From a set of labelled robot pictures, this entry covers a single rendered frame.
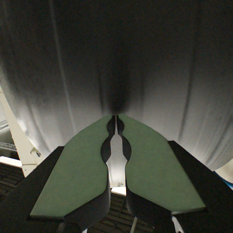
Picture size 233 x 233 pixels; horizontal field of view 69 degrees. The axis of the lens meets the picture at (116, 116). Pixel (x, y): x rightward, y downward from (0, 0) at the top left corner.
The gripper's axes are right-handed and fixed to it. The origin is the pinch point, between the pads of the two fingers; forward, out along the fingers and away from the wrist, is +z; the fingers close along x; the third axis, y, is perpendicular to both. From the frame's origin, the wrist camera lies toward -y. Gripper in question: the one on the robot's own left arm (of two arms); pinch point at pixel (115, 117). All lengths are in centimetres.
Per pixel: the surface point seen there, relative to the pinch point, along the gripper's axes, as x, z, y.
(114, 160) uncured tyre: -0.4, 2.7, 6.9
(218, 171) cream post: 27.6, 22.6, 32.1
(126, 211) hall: 16, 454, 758
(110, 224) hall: -58, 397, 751
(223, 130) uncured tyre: 9.9, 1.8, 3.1
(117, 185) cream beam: -2, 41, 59
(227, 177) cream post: 27.6, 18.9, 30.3
